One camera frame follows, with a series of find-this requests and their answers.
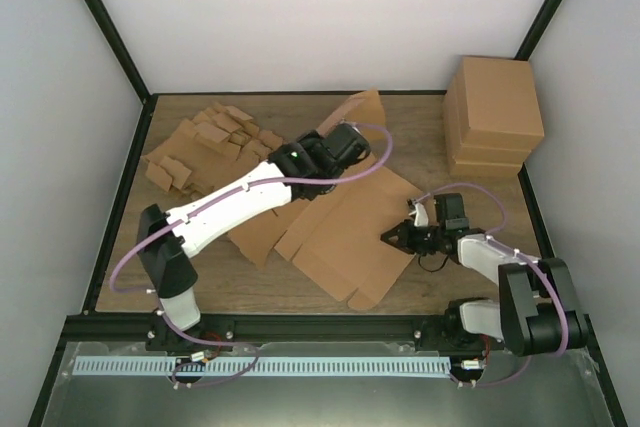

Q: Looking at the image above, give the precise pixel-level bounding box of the brown cardboard box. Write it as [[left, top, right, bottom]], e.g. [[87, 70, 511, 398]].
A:
[[227, 89, 429, 312]]

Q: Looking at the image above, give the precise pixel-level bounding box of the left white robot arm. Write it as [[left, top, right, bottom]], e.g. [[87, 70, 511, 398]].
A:
[[138, 123, 371, 351]]

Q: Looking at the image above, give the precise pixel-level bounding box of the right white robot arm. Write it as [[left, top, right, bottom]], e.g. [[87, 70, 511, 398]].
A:
[[380, 193, 589, 357]]

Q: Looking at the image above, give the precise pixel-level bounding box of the bottom folded cardboard box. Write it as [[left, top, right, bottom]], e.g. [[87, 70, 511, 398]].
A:
[[447, 156, 525, 178]]

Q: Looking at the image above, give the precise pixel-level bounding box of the folded cardboard box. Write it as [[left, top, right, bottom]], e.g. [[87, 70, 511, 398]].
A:
[[450, 56, 544, 151], [444, 119, 530, 164], [447, 156, 525, 178]]

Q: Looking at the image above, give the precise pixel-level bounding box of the middle folded cardboard box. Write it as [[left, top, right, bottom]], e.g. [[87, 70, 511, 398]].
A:
[[444, 119, 530, 164]]

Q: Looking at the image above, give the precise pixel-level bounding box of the top folded cardboard box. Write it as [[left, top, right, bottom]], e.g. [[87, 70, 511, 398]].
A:
[[450, 56, 544, 151]]

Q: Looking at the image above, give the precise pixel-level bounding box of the stack of flat cardboard blanks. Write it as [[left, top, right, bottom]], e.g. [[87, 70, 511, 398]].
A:
[[143, 102, 284, 200]]

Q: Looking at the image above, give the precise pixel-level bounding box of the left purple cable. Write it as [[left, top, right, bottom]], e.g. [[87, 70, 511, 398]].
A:
[[108, 120, 393, 391]]

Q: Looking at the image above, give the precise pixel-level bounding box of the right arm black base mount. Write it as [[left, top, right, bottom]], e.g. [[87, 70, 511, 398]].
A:
[[414, 297, 486, 355]]

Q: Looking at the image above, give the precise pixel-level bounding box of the light blue slotted cable duct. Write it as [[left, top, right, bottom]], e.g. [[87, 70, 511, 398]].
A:
[[72, 356, 451, 378]]

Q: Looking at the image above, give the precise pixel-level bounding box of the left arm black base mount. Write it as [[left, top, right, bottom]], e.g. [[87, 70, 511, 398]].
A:
[[147, 317, 234, 353]]

